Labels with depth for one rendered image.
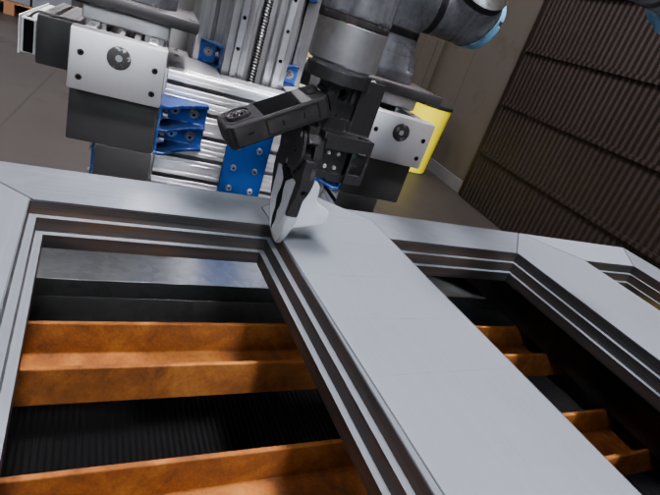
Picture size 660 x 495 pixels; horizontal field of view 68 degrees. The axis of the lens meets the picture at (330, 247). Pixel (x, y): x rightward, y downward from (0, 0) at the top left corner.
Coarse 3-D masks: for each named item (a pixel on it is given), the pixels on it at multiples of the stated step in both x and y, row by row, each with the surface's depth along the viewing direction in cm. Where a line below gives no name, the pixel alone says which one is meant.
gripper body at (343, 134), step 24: (312, 72) 50; (336, 72) 49; (336, 96) 52; (360, 96) 52; (336, 120) 53; (360, 120) 54; (288, 144) 55; (312, 144) 52; (336, 144) 52; (360, 144) 53; (336, 168) 55
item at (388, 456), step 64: (192, 256) 58; (256, 256) 62; (448, 256) 76; (512, 256) 83; (0, 320) 35; (320, 320) 49; (576, 320) 72; (0, 384) 32; (320, 384) 45; (640, 384) 62; (0, 448) 29; (384, 448) 37
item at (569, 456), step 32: (480, 448) 38; (512, 448) 39; (544, 448) 40; (576, 448) 41; (448, 480) 34; (480, 480) 35; (512, 480) 36; (544, 480) 37; (576, 480) 38; (608, 480) 39
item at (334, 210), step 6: (324, 204) 75; (330, 204) 75; (330, 210) 73; (336, 210) 74; (342, 210) 75; (348, 210) 76; (336, 216) 72; (342, 216) 72; (348, 216) 73; (354, 216) 74; (360, 216) 75
